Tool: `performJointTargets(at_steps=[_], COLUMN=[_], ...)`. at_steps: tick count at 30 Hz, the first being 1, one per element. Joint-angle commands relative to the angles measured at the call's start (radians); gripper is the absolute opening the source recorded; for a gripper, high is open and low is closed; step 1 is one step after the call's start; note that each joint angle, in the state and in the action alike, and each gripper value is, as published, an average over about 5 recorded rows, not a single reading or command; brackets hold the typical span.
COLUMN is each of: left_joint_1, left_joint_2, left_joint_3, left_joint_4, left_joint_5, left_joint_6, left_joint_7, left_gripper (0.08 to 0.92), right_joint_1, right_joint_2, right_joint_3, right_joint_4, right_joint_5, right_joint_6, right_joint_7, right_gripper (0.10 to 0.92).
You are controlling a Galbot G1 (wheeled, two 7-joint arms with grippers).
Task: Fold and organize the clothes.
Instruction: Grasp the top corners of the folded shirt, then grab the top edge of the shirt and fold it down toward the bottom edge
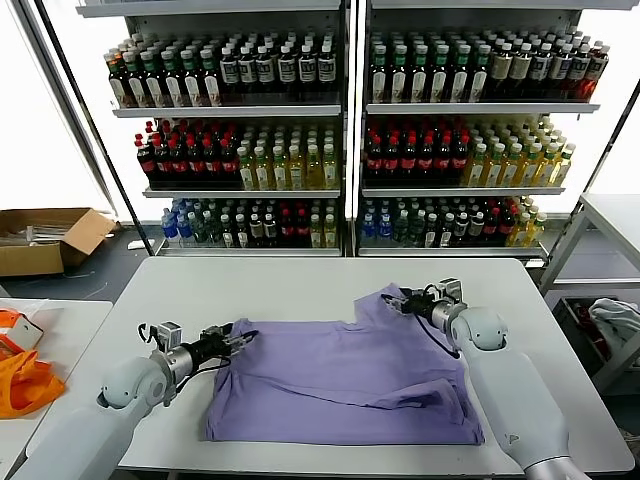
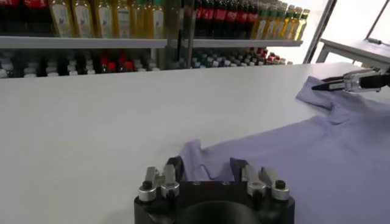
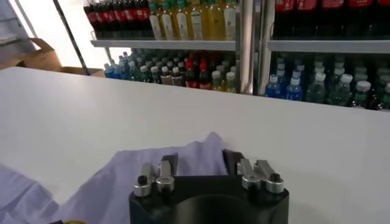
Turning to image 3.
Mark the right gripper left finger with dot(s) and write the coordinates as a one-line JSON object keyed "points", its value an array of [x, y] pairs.
{"points": [[166, 179]]}

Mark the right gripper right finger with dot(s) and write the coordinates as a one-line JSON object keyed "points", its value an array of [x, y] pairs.
{"points": [[250, 179]]}

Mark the purple t-shirt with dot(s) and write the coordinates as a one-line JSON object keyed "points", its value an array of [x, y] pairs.
{"points": [[100, 188]]}

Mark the blue drink bottle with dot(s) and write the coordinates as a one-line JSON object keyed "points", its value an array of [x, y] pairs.
{"points": [[117, 71], [108, 71], [272, 88], [294, 89]]}

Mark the small yellow green tea bottle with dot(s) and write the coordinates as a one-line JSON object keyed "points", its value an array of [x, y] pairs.
{"points": [[230, 82], [216, 81]]}

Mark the dark bottle brown label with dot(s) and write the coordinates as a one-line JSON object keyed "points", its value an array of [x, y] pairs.
{"points": [[165, 76], [176, 77]]}

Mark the dark green bottle white cap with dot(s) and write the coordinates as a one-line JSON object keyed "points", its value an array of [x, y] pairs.
{"points": [[361, 94], [143, 74], [385, 97], [154, 75]]}

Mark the small cola bottle red cap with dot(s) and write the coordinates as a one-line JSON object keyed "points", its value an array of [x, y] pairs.
{"points": [[204, 76], [189, 74]]}

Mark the clear green water bottle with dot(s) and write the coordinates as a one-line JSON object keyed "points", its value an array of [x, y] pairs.
{"points": [[341, 91], [317, 89]]}

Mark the grey metal shelving unit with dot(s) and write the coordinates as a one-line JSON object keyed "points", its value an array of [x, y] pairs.
{"points": [[164, 44], [329, 46]]}

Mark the black slanted pole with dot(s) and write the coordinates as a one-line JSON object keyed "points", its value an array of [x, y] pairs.
{"points": [[71, 36]]}

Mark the open cardboard box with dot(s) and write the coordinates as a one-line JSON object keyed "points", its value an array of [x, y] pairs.
{"points": [[42, 58]]}

